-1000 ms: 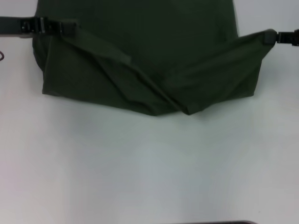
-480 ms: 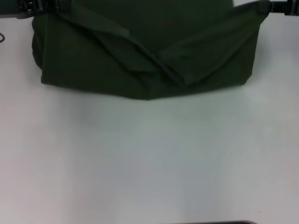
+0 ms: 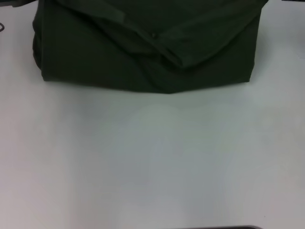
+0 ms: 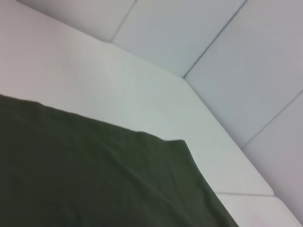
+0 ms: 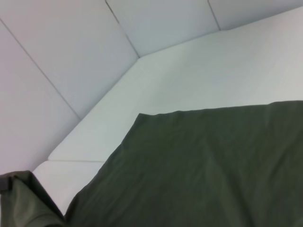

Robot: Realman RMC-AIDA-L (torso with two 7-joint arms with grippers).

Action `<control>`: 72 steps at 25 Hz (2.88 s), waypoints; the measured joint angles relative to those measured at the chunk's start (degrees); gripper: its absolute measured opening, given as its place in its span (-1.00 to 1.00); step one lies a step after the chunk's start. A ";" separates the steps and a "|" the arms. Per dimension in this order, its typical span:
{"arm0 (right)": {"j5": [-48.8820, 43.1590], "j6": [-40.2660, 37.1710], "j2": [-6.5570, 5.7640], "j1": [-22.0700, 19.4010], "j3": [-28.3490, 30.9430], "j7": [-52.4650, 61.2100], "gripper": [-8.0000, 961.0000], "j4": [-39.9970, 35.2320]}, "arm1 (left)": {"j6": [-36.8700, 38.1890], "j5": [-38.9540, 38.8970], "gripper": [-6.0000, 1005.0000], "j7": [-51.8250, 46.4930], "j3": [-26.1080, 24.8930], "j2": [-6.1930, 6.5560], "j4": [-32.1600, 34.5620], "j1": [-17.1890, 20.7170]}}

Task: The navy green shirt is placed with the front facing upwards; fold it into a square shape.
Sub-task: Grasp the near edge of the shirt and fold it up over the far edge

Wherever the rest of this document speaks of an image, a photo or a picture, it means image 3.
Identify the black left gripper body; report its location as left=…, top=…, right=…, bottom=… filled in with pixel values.
left=0, top=0, right=37, bottom=8

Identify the dark green FREE t-shirt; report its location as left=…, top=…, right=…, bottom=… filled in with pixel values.
left=32, top=0, right=267, bottom=95

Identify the dark rounded base edge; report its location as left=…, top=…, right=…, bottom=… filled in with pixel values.
left=213, top=224, right=260, bottom=229

